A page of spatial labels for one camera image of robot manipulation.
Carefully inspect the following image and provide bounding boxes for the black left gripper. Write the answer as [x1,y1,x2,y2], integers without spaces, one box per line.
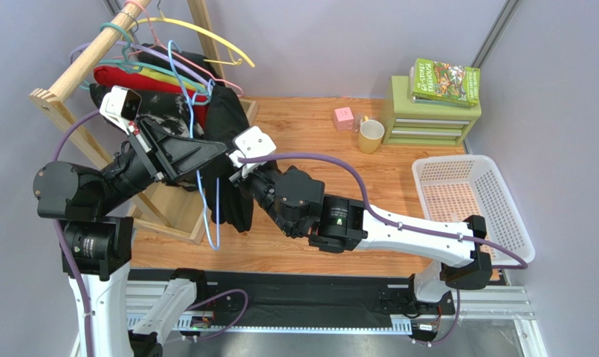
[97,116,227,213]

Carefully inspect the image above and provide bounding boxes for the black white-patterned trousers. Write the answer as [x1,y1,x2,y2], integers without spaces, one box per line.
[91,89,253,233]

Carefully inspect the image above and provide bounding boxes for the blue wire hanger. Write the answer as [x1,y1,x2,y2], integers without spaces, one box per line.
[167,40,221,251]

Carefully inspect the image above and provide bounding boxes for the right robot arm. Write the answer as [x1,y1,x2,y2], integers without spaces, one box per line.
[230,167,493,303]

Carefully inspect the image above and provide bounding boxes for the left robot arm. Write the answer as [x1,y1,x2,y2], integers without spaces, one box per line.
[33,118,227,356]

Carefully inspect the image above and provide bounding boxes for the wooden clothes rack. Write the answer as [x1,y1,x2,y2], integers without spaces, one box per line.
[28,0,259,245]

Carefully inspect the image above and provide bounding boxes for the yellow garment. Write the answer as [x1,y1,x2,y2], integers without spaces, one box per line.
[138,68,209,96]

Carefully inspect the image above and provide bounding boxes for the black garment on rack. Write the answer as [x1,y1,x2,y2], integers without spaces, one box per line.
[137,49,227,87]

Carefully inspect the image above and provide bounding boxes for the red garment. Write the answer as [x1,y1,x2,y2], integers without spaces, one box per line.
[93,65,209,127]

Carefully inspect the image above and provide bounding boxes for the pink cube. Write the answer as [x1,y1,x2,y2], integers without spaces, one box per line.
[333,107,354,132]

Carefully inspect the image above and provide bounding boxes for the yellow mug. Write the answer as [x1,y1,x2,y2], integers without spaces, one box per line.
[358,120,385,154]

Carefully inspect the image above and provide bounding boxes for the green drawer box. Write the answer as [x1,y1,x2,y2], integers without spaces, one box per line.
[379,76,482,147]

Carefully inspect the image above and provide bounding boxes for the white plastic basket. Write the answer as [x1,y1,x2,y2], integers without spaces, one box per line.
[412,155,535,263]

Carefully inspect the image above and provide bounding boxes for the green comic book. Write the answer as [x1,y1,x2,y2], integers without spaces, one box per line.
[410,58,481,107]

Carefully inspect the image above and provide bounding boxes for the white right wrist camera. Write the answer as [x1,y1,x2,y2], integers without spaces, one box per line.
[228,126,276,179]

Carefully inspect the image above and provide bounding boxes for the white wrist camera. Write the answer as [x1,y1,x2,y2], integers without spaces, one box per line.
[99,86,142,135]
[228,126,276,179]

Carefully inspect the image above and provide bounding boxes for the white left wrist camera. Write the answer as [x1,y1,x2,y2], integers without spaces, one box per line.
[99,86,142,135]

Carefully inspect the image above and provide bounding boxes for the pink wire hanger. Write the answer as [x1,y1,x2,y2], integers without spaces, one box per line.
[124,1,244,97]

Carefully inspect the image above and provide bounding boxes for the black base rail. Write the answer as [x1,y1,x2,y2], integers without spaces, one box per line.
[126,268,459,343]

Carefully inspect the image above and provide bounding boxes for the yellow wire hanger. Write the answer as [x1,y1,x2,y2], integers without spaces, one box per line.
[138,17,256,68]

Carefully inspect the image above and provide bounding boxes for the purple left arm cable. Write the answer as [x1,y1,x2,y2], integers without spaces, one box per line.
[52,109,103,357]

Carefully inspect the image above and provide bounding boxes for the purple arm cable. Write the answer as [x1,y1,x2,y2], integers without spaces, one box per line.
[52,109,103,357]
[237,152,529,271]

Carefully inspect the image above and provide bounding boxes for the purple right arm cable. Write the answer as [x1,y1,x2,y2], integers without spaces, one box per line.
[237,152,529,271]

